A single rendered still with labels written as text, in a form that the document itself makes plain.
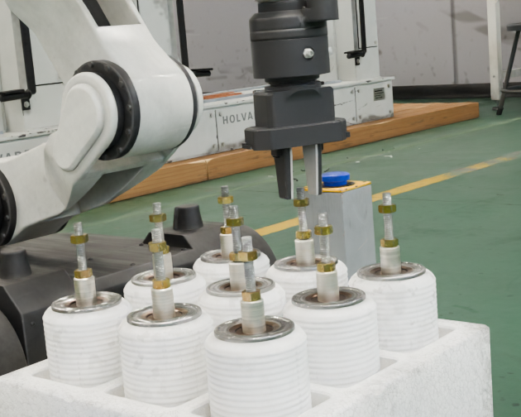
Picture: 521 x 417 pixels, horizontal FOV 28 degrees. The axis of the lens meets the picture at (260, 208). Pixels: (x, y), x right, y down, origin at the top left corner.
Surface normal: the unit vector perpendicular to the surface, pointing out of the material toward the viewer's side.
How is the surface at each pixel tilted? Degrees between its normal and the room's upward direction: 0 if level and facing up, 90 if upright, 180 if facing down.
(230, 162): 90
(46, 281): 45
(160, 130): 118
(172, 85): 69
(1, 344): 61
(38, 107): 90
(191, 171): 90
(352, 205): 90
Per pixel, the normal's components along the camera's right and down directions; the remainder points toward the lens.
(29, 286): 0.48, -0.66
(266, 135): -0.33, 0.18
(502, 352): -0.08, -0.98
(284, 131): 0.43, 0.12
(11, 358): 0.68, -0.23
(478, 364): 0.77, 0.04
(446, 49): -0.65, 0.18
